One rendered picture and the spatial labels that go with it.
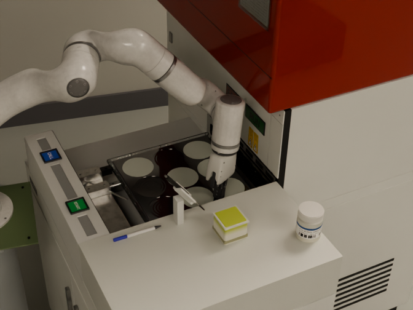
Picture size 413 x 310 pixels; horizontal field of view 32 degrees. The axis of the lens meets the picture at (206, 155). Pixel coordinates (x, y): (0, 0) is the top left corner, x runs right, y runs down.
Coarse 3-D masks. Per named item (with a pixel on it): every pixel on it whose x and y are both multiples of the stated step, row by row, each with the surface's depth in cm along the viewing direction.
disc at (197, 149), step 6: (186, 144) 246; (192, 144) 246; (198, 144) 246; (204, 144) 246; (186, 150) 243; (192, 150) 243; (198, 150) 243; (204, 150) 243; (210, 150) 243; (192, 156) 240; (198, 156) 240; (204, 156) 240
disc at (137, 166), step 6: (126, 162) 237; (132, 162) 237; (138, 162) 237; (144, 162) 237; (150, 162) 237; (126, 168) 235; (132, 168) 235; (138, 168) 235; (144, 168) 235; (150, 168) 235; (132, 174) 232; (138, 174) 232; (144, 174) 233
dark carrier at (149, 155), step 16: (176, 144) 245; (160, 160) 239; (176, 160) 239; (192, 160) 239; (128, 176) 232; (144, 176) 232; (160, 176) 232; (240, 176) 233; (144, 192) 226; (160, 192) 226; (176, 192) 226; (144, 208) 220; (160, 208) 220
